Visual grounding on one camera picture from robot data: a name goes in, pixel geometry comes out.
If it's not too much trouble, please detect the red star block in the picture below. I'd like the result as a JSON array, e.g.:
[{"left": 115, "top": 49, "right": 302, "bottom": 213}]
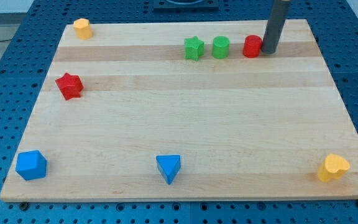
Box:
[{"left": 55, "top": 73, "right": 83, "bottom": 100}]

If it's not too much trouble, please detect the blue triangle block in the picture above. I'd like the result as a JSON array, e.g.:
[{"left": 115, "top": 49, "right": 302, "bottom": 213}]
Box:
[{"left": 156, "top": 155, "right": 181, "bottom": 185}]

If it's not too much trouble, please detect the green star block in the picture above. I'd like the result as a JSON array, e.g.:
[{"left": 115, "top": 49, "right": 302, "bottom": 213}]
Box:
[{"left": 185, "top": 36, "right": 204, "bottom": 61}]

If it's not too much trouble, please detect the green cylinder block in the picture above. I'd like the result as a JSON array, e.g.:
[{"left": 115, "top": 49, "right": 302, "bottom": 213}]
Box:
[{"left": 212, "top": 36, "right": 230, "bottom": 59}]

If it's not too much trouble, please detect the yellow hexagon block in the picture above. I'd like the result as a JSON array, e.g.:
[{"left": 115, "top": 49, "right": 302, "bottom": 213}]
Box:
[{"left": 73, "top": 18, "right": 93, "bottom": 40}]

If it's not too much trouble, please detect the red cylinder block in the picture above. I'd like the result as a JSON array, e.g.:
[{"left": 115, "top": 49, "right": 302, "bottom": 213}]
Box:
[{"left": 242, "top": 35, "right": 262, "bottom": 58}]

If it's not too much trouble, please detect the wooden board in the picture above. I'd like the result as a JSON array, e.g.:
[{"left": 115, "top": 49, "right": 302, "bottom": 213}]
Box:
[{"left": 0, "top": 19, "right": 358, "bottom": 202}]

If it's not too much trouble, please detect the yellow heart block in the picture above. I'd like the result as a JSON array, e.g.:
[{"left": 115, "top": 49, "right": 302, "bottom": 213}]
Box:
[{"left": 317, "top": 154, "right": 351, "bottom": 182}]

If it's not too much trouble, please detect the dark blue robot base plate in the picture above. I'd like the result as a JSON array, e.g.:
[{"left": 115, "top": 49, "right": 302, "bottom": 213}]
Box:
[{"left": 153, "top": 0, "right": 219, "bottom": 11}]

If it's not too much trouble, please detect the blue cube block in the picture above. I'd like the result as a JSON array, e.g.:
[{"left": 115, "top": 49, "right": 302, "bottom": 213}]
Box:
[{"left": 15, "top": 150, "right": 47, "bottom": 180}]

